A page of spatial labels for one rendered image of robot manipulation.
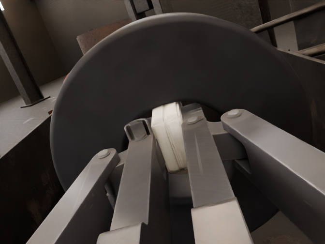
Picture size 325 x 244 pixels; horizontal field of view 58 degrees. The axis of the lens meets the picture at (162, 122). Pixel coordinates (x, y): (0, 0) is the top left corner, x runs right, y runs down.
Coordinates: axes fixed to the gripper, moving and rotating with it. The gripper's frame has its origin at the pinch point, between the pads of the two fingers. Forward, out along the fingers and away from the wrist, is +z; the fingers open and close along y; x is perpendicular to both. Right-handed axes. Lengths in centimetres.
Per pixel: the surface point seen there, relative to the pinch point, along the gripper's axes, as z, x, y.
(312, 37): 34.2, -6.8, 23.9
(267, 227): 1.9, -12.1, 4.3
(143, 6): 568, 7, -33
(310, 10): 32.9, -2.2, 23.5
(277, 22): 35.9, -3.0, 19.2
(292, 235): 0.4, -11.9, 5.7
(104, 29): 261, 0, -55
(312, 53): 25.3, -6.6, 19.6
